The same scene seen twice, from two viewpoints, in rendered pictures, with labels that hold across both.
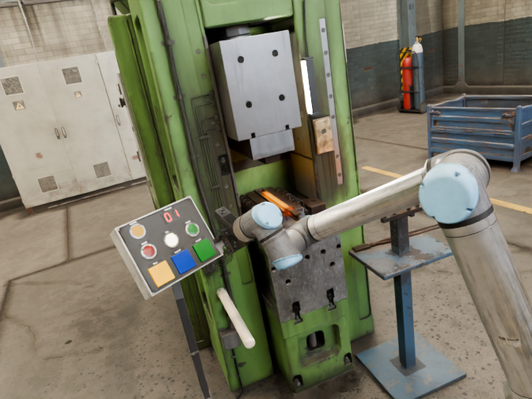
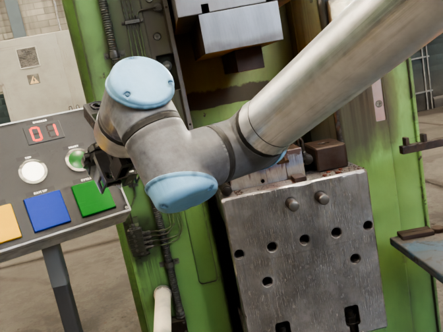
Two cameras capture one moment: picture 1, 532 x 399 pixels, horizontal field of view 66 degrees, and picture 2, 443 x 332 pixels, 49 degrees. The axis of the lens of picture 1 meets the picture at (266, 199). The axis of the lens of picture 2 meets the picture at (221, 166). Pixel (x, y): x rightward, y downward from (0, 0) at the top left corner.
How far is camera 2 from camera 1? 0.76 m
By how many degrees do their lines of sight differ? 15
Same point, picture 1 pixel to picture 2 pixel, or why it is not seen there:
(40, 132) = (53, 110)
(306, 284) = (304, 291)
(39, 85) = (57, 57)
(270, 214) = (142, 78)
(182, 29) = not seen: outside the picture
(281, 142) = (258, 25)
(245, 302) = (204, 317)
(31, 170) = not seen: hidden behind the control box
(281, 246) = (159, 149)
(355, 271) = (412, 286)
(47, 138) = not seen: hidden behind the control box
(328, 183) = (356, 117)
